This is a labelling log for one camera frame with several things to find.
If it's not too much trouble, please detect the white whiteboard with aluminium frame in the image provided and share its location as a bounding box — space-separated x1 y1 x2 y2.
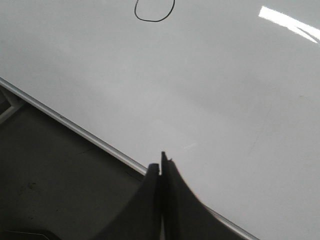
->
0 0 320 240

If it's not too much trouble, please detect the black robot base with dial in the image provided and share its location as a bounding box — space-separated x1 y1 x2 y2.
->
0 228 60 240

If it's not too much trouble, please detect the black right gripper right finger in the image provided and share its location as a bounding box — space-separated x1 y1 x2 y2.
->
160 151 255 240

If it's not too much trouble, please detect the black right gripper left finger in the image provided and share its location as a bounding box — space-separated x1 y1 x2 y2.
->
94 163 162 240

